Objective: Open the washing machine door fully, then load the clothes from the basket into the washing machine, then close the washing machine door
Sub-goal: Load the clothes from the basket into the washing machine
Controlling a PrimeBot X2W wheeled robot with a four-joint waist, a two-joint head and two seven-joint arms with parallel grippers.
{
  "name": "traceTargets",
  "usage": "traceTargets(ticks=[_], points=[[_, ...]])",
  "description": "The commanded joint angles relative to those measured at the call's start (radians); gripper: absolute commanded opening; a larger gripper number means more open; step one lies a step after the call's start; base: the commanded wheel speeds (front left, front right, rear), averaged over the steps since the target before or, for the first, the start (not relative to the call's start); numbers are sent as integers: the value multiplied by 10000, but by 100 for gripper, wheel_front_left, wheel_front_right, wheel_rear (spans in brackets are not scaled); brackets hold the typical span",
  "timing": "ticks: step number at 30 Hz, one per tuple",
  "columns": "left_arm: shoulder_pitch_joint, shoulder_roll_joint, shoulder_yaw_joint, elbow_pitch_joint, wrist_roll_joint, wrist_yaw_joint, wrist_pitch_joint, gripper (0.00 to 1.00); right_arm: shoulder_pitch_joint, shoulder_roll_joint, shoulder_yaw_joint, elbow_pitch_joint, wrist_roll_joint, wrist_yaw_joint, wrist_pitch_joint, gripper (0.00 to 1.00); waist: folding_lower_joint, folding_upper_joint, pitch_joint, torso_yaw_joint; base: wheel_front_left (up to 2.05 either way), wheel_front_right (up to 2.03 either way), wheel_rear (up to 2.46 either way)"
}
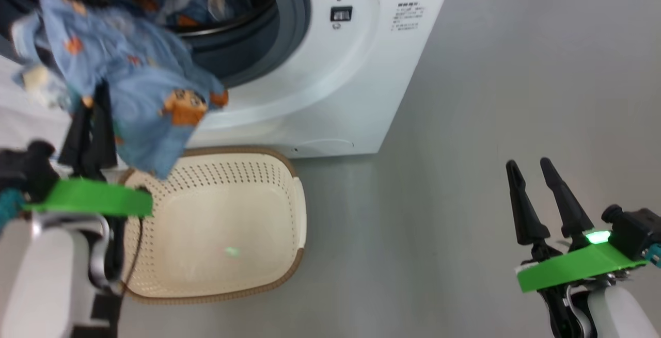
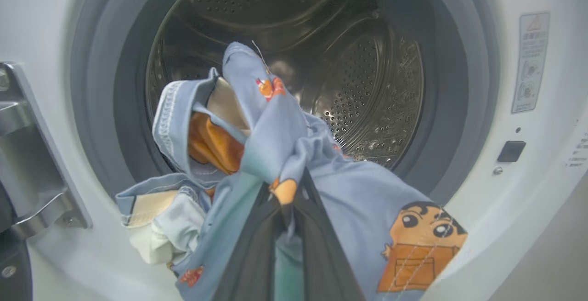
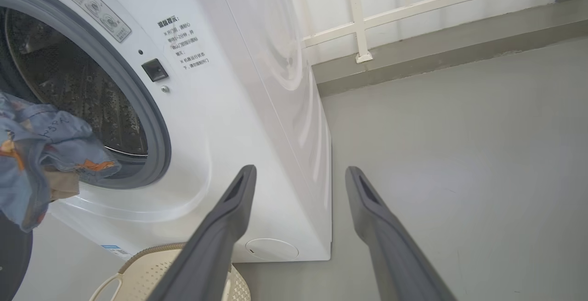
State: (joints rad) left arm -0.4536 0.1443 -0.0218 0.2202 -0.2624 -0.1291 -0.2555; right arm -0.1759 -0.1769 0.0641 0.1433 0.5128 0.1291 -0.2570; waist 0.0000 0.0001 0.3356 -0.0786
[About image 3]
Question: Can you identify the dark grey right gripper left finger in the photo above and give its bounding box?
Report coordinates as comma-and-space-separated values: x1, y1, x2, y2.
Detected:
147, 165, 257, 301

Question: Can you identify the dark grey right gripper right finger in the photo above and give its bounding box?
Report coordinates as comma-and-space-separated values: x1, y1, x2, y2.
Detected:
345, 166, 458, 301

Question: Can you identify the blue cartoon print garment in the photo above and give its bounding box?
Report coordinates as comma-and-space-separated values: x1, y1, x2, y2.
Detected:
0, 92, 121, 233

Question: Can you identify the black round washer door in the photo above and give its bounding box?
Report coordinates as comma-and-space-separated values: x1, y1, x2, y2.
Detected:
0, 211, 34, 301

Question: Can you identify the white front-load washing machine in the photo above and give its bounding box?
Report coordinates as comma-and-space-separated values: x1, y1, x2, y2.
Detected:
0, 0, 332, 263

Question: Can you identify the grey rubber door gasket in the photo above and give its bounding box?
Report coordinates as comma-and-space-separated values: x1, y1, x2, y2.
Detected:
0, 0, 172, 189

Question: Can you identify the black door latch socket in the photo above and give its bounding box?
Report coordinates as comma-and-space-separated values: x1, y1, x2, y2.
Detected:
141, 58, 169, 82

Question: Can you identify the steel washer drum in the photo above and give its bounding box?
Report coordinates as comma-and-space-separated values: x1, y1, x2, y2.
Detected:
5, 9, 148, 157

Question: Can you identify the round white filter cover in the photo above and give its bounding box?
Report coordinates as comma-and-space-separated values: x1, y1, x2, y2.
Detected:
245, 239, 299, 261

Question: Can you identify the cream plastic laundry basket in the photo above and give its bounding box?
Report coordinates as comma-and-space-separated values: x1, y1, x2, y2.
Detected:
90, 243, 251, 301

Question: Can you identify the blue energy label sticker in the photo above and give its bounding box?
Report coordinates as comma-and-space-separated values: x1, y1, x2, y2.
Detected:
101, 245, 134, 259

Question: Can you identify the white railing with ribbed panels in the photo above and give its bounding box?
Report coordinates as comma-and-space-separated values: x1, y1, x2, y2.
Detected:
294, 0, 588, 64

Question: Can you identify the grey warning label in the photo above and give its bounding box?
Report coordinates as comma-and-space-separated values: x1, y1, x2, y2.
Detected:
49, 0, 132, 43

